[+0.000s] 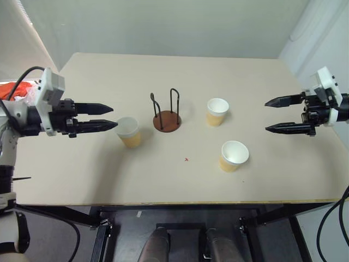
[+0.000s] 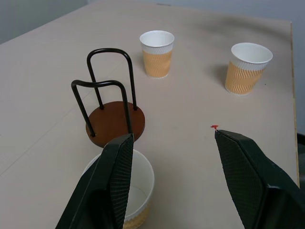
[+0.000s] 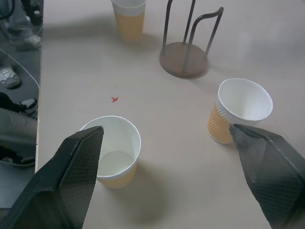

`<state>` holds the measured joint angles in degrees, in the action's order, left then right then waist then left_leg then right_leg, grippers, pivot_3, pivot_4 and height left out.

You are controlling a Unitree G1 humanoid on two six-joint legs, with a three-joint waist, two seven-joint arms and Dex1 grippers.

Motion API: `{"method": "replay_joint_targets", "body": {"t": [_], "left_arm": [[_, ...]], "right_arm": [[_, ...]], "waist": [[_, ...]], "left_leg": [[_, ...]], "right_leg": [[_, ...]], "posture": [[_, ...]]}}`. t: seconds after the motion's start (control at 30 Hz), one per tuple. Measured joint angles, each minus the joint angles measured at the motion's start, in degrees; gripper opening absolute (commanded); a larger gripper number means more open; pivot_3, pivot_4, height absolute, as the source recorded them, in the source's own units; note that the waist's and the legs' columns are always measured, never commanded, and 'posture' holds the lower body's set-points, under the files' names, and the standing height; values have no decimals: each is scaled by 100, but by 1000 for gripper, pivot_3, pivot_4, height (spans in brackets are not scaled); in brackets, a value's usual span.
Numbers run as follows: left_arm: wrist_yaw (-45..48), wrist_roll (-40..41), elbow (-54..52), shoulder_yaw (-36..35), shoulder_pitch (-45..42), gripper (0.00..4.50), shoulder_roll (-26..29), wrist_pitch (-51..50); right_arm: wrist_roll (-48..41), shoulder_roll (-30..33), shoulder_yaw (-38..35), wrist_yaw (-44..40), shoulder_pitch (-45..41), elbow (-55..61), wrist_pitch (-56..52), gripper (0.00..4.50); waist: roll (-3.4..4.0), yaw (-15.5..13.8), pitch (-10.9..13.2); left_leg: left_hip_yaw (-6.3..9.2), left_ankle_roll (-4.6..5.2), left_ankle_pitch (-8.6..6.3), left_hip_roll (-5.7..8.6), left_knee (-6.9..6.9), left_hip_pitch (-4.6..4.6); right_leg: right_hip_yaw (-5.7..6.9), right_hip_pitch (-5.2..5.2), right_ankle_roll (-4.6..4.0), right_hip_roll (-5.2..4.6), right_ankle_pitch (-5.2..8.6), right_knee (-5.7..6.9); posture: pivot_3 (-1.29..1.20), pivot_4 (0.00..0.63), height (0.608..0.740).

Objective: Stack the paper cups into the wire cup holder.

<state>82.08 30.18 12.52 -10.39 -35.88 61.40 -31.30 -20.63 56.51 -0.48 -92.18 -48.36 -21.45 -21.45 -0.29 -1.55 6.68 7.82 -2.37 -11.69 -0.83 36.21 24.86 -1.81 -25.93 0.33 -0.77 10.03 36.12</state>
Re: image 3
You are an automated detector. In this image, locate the grey trouser leg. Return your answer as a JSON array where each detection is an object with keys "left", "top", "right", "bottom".
[
  {"left": 0, "top": 107, "right": 38, "bottom": 163},
  {"left": 0, "top": 0, "right": 36, "bottom": 43}
]

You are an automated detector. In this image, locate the metal cup holder stand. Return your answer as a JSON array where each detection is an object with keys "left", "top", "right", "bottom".
[{"left": 159, "top": 0, "right": 224, "bottom": 78}]

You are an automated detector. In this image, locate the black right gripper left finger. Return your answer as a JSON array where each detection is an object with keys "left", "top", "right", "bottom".
[{"left": 0, "top": 125, "right": 104, "bottom": 229}]

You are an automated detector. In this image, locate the orange and white paper cup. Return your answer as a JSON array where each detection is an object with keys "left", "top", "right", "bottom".
[
  {"left": 207, "top": 78, "right": 274, "bottom": 145},
  {"left": 111, "top": 0, "right": 146, "bottom": 43},
  {"left": 79, "top": 115, "right": 142, "bottom": 189}
]

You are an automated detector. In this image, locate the black and white sneaker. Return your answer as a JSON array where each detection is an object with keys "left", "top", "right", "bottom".
[
  {"left": 0, "top": 155, "right": 36, "bottom": 167},
  {"left": 18, "top": 97, "right": 39, "bottom": 117}
]

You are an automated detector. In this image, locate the white and grey sneaker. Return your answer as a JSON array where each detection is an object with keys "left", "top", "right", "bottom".
[
  {"left": 0, "top": 66, "right": 21, "bottom": 89},
  {"left": 16, "top": 35, "right": 42, "bottom": 52}
]

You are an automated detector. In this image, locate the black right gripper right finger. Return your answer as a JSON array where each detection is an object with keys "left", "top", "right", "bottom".
[{"left": 229, "top": 123, "right": 305, "bottom": 229}]

